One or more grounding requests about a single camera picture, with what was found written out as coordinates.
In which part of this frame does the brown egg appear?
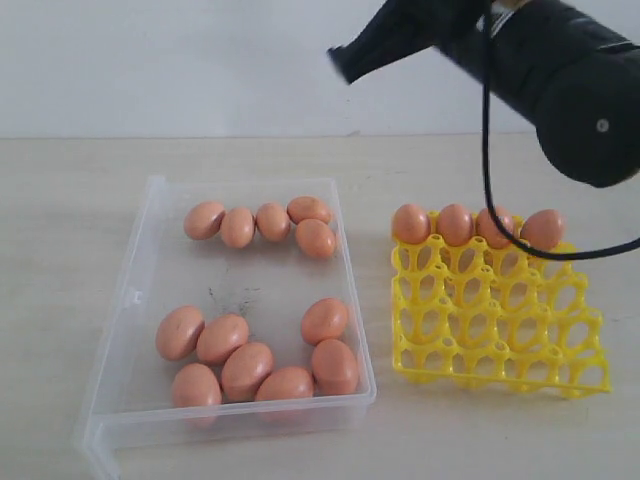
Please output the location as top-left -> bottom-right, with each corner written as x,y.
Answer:
256,202 -> 290,243
183,201 -> 226,241
155,305 -> 205,361
220,206 -> 255,249
311,339 -> 359,395
520,209 -> 565,251
171,363 -> 222,408
196,314 -> 249,366
286,195 -> 332,225
295,219 -> 336,259
255,366 -> 315,401
300,297 -> 349,346
221,342 -> 274,402

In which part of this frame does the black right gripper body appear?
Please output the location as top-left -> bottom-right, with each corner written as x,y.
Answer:
327,0 -> 492,84

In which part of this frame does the yellow plastic egg tray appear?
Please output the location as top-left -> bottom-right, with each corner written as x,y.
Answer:
391,212 -> 611,398

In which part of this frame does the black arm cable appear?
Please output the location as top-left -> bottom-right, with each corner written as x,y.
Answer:
479,0 -> 640,261

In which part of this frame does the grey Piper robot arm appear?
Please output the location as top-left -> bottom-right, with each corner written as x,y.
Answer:
328,0 -> 639,188

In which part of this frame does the brown egg placed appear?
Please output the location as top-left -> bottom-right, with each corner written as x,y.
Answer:
436,204 -> 474,247
391,203 -> 431,244
476,205 -> 514,249

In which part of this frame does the clear plastic tray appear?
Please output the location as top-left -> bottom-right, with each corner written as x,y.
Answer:
76,176 -> 376,479

